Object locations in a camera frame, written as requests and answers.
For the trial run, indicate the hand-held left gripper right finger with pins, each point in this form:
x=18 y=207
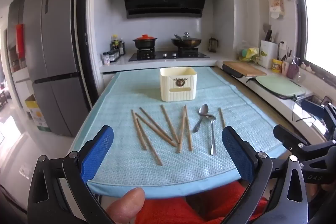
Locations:
x=236 y=153

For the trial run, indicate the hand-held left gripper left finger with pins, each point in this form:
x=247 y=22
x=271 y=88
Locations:
x=98 y=150

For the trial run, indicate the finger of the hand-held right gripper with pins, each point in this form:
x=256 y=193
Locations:
x=288 y=138
x=312 y=108

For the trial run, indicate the metal spoon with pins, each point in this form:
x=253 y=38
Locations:
x=212 y=134
x=204 y=109

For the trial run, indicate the cream ribbed utensil container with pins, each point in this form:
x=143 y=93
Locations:
x=168 y=92

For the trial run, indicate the person's left hand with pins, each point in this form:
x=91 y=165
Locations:
x=126 y=204

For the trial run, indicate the green cutting board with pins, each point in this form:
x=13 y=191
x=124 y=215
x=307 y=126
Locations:
x=278 y=86

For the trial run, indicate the purple translucent bottle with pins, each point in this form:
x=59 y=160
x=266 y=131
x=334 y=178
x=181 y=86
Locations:
x=293 y=70

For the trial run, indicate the pink utensil cup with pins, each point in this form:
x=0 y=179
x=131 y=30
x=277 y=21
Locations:
x=285 y=68

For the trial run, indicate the yellow packet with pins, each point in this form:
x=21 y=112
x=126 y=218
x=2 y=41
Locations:
x=277 y=66

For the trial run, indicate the light blue woven mat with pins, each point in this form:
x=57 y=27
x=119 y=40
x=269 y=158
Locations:
x=118 y=98

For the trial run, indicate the white knife holder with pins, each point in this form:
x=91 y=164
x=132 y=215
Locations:
x=269 y=56

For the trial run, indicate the cardboard box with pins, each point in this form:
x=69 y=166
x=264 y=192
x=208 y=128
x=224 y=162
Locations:
x=36 y=113

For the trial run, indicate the person's red clothing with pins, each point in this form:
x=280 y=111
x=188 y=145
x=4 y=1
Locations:
x=183 y=209

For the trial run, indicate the wooden cutting board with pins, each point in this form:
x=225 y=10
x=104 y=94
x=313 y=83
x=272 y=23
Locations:
x=244 y=68

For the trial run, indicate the black tray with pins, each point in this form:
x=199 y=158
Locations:
x=232 y=73

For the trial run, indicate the window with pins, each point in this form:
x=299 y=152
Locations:
x=320 y=24

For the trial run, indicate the clear plastic bag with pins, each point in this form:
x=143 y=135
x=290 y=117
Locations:
x=248 y=53

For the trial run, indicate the white labelled jar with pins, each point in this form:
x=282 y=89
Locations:
x=106 y=58

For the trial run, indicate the row of spice jars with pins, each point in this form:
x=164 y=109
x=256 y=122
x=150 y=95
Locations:
x=114 y=55

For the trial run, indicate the dark sauce bottle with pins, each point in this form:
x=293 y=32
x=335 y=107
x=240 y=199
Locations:
x=121 y=48

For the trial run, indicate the grey refrigerator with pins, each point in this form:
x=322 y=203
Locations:
x=52 y=56

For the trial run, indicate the yellow-capped sauce bottle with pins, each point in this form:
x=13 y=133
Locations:
x=114 y=43

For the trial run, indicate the glass french press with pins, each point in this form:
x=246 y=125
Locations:
x=213 y=45

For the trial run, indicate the black pot with red lid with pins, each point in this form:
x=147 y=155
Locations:
x=143 y=43

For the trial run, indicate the black gas hob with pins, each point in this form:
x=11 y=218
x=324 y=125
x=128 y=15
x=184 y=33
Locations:
x=168 y=55

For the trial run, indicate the wok with glass lid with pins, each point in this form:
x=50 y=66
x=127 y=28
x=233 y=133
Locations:
x=187 y=43

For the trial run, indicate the red hanging decoration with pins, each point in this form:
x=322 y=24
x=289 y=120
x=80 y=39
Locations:
x=20 y=40

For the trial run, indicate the black range hood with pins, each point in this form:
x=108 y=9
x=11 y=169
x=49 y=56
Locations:
x=162 y=3

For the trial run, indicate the white wall socket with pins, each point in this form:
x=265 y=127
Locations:
x=283 y=45

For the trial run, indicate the yellow wall hanging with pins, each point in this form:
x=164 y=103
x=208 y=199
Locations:
x=277 y=2

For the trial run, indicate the black door frame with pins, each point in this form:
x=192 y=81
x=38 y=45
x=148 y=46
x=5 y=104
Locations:
x=82 y=29

